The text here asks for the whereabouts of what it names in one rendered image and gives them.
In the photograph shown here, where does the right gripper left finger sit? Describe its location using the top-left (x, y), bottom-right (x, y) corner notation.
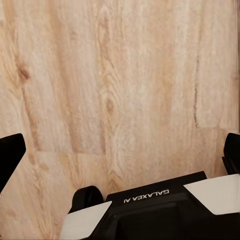
top-left (0, 133), bottom-right (26, 193)

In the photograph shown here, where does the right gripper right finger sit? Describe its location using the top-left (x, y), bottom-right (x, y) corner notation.
top-left (224, 132), bottom-right (240, 174)

